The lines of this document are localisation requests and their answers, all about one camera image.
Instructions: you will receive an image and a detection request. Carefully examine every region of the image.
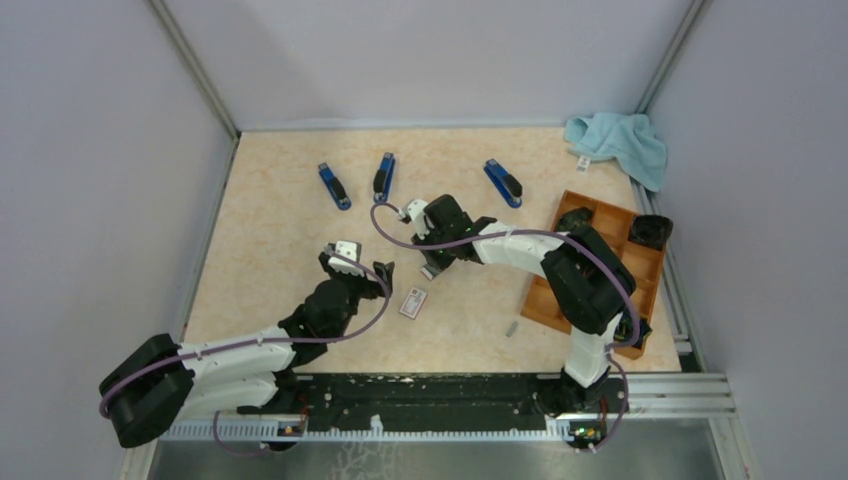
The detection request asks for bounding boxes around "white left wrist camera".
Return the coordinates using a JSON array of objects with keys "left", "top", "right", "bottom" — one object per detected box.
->
[{"left": 325, "top": 240, "right": 365, "bottom": 276}]

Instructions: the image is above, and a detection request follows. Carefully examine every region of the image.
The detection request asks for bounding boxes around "light blue cloth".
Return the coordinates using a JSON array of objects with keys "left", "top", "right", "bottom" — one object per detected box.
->
[{"left": 564, "top": 112, "right": 668, "bottom": 193}]

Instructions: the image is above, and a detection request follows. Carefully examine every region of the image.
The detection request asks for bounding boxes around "white cable duct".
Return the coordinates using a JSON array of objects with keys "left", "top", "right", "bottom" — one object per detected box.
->
[{"left": 159, "top": 417, "right": 599, "bottom": 442}]

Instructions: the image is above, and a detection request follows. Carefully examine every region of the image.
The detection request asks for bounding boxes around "silver staple strip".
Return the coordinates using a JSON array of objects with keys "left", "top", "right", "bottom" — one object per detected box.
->
[{"left": 505, "top": 321, "right": 519, "bottom": 338}]

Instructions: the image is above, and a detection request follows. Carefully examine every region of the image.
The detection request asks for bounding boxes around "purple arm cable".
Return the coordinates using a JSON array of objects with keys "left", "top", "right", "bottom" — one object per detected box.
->
[
  {"left": 369, "top": 201, "right": 643, "bottom": 455},
  {"left": 99, "top": 246, "right": 393, "bottom": 458}
]

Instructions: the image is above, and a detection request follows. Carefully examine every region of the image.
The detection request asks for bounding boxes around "black item in tray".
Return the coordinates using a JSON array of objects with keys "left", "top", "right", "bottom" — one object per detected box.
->
[{"left": 554, "top": 207, "right": 594, "bottom": 232}]

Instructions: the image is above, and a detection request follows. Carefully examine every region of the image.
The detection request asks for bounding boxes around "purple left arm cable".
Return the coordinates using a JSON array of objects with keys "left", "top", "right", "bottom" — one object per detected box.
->
[{"left": 99, "top": 246, "right": 393, "bottom": 458}]

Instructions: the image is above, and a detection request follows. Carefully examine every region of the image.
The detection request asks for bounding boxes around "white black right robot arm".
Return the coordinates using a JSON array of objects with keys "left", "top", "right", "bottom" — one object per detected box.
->
[{"left": 399, "top": 195, "right": 636, "bottom": 412}]

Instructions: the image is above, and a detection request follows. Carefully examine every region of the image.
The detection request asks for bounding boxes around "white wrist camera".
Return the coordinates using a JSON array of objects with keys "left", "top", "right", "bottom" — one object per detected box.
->
[
  {"left": 325, "top": 240, "right": 365, "bottom": 276},
  {"left": 398, "top": 199, "right": 430, "bottom": 239}
]

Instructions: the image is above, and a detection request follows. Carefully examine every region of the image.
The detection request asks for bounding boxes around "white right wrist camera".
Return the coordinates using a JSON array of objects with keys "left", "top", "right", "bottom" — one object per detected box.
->
[{"left": 398, "top": 199, "right": 430, "bottom": 239}]

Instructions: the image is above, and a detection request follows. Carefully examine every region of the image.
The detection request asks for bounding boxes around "black tape roll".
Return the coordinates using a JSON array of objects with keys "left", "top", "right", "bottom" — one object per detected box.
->
[{"left": 628, "top": 215, "right": 674, "bottom": 251}]

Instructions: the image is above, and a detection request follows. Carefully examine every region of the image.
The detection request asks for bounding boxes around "red white staple box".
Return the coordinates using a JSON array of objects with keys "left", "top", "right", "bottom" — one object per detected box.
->
[{"left": 399, "top": 288, "right": 428, "bottom": 320}]

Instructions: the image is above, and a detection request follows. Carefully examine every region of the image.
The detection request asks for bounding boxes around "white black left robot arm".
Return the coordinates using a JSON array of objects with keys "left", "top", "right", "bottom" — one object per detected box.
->
[{"left": 98, "top": 242, "right": 395, "bottom": 448}]

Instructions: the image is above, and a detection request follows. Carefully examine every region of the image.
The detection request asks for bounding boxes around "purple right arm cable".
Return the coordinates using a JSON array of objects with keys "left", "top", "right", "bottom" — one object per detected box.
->
[{"left": 369, "top": 201, "right": 643, "bottom": 455}]

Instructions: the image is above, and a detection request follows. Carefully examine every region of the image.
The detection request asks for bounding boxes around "blue black stapler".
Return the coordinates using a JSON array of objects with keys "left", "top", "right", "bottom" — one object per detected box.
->
[
  {"left": 372, "top": 152, "right": 396, "bottom": 203},
  {"left": 318, "top": 162, "right": 352, "bottom": 211}
]

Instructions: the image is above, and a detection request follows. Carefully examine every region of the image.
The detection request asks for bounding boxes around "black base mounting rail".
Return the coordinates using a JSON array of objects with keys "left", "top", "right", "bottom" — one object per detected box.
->
[{"left": 237, "top": 372, "right": 631, "bottom": 435}]

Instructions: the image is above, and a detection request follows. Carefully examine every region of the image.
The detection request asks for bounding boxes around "brown wooden compartment tray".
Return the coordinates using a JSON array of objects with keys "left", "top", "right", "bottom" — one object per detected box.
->
[{"left": 520, "top": 190, "right": 665, "bottom": 360}]

